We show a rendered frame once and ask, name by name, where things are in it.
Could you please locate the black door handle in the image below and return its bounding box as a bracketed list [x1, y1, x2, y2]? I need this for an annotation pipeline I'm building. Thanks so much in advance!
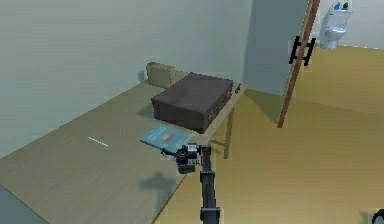
[288, 35, 302, 65]
[302, 37, 317, 67]

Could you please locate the black round object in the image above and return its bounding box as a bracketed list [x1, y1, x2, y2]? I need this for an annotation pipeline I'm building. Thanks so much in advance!
[371, 208, 384, 224]

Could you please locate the tan wooden table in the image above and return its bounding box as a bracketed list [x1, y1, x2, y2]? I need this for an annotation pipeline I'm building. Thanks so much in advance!
[0, 78, 249, 224]

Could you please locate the teal book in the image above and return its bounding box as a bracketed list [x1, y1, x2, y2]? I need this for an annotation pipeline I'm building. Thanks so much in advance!
[139, 124, 192, 154]

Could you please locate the grey door with brown edge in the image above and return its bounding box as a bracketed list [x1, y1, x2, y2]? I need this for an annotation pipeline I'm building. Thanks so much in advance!
[242, 0, 322, 129]

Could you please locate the white toilet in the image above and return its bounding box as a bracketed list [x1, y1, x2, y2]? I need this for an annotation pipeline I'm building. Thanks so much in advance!
[319, 8, 354, 51]

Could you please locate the dark brown suitcase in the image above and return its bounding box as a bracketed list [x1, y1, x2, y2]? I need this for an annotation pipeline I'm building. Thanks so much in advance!
[150, 71, 234, 135]

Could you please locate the white pen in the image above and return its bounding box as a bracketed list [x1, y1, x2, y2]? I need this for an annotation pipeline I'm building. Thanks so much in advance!
[86, 135, 110, 148]

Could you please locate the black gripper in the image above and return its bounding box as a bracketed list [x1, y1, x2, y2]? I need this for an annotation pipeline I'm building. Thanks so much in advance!
[160, 147, 198, 175]

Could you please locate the tan cardboard box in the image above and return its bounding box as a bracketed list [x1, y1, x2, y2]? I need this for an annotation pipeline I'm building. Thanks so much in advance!
[145, 61, 178, 89]

